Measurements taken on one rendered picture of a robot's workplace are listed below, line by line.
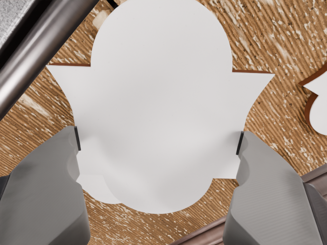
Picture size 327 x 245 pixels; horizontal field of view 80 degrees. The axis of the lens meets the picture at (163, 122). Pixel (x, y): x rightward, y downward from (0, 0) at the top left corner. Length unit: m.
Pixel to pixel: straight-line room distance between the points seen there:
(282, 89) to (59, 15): 0.27
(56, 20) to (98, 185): 0.20
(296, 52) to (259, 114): 0.08
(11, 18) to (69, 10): 0.07
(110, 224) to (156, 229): 0.08
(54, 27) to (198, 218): 0.35
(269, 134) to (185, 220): 0.21
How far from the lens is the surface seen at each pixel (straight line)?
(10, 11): 0.30
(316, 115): 0.30
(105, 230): 0.43
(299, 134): 0.32
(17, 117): 0.32
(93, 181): 0.28
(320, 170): 0.40
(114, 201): 0.34
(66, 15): 0.26
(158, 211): 0.17
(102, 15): 0.21
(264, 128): 0.29
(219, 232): 0.47
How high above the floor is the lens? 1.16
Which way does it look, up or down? 62 degrees down
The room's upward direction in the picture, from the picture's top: 179 degrees counter-clockwise
